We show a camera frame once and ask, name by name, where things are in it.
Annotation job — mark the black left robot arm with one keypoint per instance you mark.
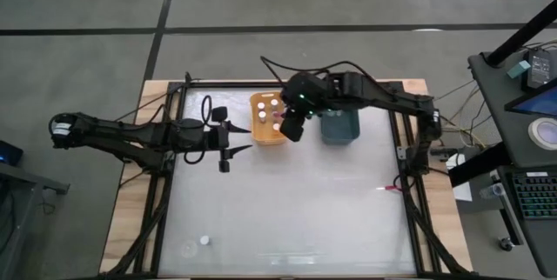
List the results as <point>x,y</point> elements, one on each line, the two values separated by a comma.
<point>122,134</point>

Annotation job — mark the backlit black keyboard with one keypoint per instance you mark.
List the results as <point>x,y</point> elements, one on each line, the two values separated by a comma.
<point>537,195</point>

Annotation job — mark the small teal box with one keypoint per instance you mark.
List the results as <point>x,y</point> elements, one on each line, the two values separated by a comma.
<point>518,69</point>

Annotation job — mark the black slanted pole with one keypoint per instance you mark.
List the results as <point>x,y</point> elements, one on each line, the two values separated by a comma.
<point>522,34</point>

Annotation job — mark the black device with blue light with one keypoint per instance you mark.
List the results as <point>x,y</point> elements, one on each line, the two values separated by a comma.
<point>8,154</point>

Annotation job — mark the black castor wheel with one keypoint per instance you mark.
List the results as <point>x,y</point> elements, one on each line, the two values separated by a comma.
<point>505,244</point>

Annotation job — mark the tablet with blue screen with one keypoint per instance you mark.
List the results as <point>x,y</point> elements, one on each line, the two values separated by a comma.
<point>539,102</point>

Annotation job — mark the black table clamp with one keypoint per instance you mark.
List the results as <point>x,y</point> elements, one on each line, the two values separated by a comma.
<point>188,78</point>

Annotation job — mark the orange plastic bin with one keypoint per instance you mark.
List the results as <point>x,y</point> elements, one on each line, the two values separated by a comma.
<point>265,134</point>

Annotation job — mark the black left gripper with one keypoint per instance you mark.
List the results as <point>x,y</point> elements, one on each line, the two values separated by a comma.
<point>217,138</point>

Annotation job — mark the white paper sheet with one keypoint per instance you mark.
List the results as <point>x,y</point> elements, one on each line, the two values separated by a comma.
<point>462,191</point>

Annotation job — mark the white tape roll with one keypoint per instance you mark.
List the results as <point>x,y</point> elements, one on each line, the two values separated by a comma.
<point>544,133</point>

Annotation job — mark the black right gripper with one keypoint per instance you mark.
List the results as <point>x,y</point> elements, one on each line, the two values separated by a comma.
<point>292,128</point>

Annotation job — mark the clear plastic tube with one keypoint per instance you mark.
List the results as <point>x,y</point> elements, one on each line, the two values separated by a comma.
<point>494,191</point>

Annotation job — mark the black metal table frame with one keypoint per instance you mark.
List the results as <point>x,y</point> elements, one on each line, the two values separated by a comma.
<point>226,84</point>

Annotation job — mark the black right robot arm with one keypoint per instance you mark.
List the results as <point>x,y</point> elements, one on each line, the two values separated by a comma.
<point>383,97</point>

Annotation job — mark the dark grey side desk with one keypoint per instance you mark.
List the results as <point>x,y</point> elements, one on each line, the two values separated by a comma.
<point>500,110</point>

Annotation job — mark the grey metal cart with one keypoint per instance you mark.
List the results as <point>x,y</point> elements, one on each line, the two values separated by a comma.
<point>26,180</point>

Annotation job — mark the black desk support bar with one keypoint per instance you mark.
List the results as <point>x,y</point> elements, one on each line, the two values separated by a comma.
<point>478,166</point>

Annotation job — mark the teal plastic bin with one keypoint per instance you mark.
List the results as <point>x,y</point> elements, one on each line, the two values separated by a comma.
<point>341,130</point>

